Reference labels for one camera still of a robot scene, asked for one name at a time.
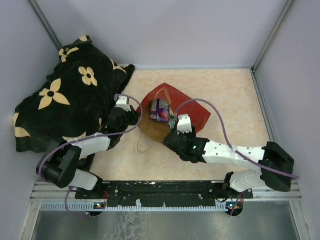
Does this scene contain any purple candy bag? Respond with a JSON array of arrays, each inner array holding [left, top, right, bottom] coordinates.
[[150, 99, 170, 123]]

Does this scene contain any red paper bag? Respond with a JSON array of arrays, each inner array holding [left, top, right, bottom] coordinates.
[[138, 83, 211, 143]]

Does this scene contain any green candy bag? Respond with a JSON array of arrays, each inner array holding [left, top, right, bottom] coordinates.
[[168, 106, 177, 129]]

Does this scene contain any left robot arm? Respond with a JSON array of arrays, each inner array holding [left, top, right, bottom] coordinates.
[[36, 105, 140, 199]]

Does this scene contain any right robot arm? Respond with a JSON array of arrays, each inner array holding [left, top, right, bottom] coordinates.
[[163, 129, 295, 199]]

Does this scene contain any black floral blanket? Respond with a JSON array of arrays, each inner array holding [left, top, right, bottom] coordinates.
[[13, 35, 135, 153]]

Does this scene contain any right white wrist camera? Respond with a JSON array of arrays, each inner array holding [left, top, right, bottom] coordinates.
[[176, 114, 193, 134]]

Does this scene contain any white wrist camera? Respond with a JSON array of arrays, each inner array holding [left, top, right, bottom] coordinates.
[[115, 94, 132, 112], [176, 114, 193, 134]]

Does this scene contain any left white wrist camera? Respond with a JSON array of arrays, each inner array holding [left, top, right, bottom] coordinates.
[[115, 94, 132, 112]]

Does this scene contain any white cable duct strip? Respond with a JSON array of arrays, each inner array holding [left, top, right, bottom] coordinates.
[[39, 201, 245, 213]]

